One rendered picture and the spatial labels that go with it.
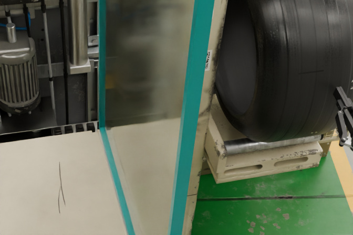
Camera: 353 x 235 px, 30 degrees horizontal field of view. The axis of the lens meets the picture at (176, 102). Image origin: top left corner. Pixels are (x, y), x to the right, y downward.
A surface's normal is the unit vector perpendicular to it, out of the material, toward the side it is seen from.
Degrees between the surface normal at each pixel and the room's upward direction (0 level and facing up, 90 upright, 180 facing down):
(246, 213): 0
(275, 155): 0
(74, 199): 0
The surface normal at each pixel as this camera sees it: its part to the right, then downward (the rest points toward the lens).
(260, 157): 0.07, -0.73
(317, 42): 0.26, 0.09
